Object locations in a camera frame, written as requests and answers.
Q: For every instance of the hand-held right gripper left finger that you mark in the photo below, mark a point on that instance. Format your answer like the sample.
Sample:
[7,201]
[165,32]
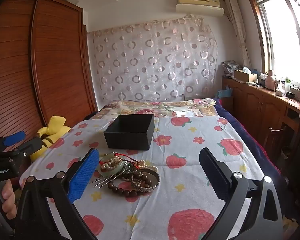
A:
[82,175]

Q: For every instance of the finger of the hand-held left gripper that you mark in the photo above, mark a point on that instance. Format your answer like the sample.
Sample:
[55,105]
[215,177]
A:
[14,138]
[36,143]

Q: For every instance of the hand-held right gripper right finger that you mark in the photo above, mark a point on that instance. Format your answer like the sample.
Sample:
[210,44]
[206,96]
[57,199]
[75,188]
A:
[215,177]

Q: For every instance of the metal hair comb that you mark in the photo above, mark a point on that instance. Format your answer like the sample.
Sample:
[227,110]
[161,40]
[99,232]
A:
[102,181]

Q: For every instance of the green jade bangle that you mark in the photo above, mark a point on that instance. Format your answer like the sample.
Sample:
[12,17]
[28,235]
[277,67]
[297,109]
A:
[114,171]

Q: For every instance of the black box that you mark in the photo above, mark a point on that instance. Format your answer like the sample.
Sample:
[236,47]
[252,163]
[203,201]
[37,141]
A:
[129,140]

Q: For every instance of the silver carved bangle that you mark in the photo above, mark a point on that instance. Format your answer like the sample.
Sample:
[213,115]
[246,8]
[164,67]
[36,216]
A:
[145,189]

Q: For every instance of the person's left hand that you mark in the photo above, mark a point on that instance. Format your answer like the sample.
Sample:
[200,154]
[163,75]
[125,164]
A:
[8,200]

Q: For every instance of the yellow plush toy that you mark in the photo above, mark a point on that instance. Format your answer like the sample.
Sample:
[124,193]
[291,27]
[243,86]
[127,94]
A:
[54,127]

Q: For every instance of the strawberry print bed sheet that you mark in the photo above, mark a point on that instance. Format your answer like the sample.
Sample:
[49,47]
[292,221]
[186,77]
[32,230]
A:
[190,130]

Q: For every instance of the dark blue blanket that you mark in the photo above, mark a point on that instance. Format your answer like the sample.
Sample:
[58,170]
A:
[242,125]

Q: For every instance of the wooden cabinet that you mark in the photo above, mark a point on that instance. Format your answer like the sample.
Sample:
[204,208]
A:
[255,105]

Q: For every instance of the blue paper bag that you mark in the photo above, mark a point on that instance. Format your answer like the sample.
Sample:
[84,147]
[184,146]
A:
[225,92]

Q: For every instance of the wooden slatted wardrobe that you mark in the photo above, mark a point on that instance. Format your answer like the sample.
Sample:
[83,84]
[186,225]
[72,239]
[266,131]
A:
[52,55]

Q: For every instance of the floral blanket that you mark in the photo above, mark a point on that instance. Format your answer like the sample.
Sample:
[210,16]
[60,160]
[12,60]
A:
[145,107]

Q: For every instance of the cardboard box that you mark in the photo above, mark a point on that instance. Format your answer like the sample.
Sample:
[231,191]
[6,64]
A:
[242,76]

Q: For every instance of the stack of printed bags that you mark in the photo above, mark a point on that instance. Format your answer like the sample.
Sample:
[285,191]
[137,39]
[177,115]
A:
[231,67]

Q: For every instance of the pink thermos jug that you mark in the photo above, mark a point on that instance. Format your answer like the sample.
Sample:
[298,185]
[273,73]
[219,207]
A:
[270,80]

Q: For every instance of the green capped bottle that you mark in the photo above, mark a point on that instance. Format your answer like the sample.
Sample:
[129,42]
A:
[287,85]

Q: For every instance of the circle pattern sheer curtain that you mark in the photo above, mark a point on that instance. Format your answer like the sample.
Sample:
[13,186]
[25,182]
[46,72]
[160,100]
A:
[152,60]

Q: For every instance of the patterned window curtain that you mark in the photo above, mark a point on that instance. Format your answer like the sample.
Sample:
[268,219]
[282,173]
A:
[237,25]

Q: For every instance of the window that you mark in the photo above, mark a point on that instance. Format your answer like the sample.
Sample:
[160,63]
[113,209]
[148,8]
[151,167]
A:
[282,37]

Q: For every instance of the wall air conditioner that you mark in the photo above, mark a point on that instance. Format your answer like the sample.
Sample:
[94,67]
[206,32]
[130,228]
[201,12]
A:
[200,3]

